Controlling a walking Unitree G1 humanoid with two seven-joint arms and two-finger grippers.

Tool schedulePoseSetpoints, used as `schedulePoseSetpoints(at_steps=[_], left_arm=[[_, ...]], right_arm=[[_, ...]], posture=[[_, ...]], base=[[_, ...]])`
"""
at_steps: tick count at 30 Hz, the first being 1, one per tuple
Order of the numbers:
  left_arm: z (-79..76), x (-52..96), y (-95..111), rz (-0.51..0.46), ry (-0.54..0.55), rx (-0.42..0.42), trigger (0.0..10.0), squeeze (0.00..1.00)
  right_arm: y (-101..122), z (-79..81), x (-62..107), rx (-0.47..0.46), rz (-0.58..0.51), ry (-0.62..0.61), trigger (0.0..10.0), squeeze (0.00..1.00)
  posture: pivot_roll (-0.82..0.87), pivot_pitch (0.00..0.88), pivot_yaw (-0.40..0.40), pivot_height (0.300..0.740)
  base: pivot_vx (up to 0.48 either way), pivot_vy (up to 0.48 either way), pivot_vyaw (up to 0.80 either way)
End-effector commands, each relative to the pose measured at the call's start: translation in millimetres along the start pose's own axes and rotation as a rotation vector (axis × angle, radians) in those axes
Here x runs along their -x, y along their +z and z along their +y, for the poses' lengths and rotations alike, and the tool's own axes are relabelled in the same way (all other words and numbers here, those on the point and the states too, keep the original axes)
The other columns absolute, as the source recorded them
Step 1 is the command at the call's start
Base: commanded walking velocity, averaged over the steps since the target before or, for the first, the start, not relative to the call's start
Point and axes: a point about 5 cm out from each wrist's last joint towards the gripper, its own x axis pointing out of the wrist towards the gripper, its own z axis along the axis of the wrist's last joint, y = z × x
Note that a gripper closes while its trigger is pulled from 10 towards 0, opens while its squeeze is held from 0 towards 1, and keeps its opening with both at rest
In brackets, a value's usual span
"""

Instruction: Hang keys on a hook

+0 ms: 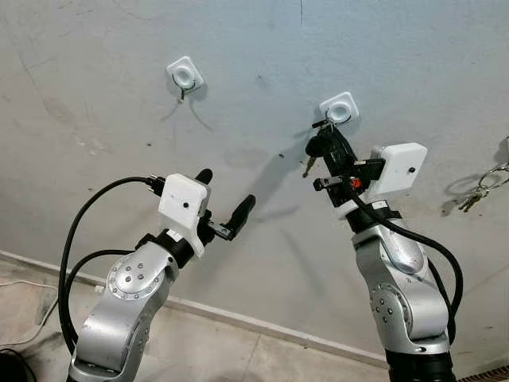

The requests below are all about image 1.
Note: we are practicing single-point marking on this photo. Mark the black floor object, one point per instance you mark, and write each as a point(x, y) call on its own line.
point(9, 368)

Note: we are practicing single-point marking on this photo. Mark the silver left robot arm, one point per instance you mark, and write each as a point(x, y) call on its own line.
point(119, 318)

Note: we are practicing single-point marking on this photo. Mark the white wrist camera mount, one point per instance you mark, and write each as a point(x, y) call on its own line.
point(181, 203)
point(402, 171)

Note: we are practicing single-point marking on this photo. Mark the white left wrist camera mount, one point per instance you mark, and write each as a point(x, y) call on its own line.
point(181, 203)

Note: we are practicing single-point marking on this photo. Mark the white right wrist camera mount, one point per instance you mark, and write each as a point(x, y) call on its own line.
point(402, 171)

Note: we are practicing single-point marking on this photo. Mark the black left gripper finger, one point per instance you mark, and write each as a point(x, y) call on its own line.
point(242, 211)
point(204, 177)

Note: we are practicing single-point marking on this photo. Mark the white square wall hook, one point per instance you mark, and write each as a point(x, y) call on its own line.
point(340, 107)
point(184, 76)

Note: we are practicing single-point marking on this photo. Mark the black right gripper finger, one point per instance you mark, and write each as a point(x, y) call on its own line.
point(342, 155)
point(318, 146)

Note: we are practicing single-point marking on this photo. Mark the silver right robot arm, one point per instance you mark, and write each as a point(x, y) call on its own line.
point(402, 302)

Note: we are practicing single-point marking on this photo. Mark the brown floor drain grate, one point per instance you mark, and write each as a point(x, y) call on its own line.
point(485, 376)

